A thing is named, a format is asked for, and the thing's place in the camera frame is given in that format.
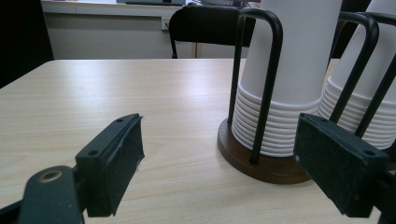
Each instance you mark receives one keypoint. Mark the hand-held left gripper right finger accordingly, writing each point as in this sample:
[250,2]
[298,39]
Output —
[336,161]

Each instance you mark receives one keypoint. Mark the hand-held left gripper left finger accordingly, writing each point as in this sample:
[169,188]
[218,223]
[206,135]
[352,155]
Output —
[109,161]

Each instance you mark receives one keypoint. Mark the stack of white paper cups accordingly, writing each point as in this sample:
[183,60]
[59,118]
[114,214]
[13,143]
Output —
[364,93]
[299,46]

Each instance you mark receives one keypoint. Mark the black chair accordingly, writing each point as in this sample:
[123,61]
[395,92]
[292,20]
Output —
[202,25]

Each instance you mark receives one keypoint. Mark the white wall socket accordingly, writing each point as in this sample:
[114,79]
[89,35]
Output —
[165,23]

